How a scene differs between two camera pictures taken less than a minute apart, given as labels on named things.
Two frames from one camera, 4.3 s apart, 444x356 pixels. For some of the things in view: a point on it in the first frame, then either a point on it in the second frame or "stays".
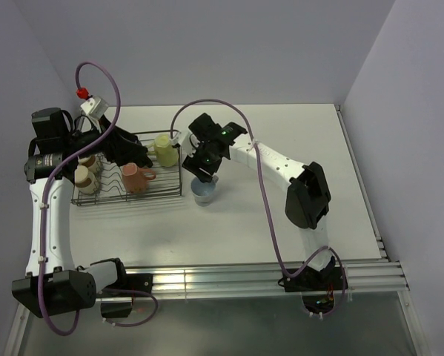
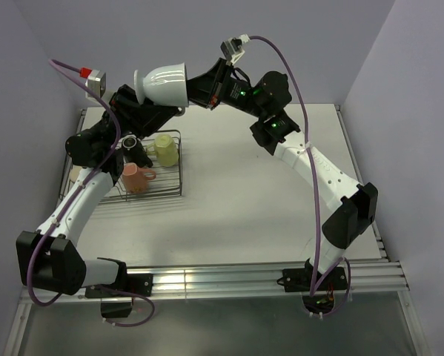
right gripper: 193,164 to 207,88
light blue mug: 203,192 to 167,84
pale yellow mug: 163,148 stays
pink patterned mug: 135,179 stays
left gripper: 119,147 to 140,119
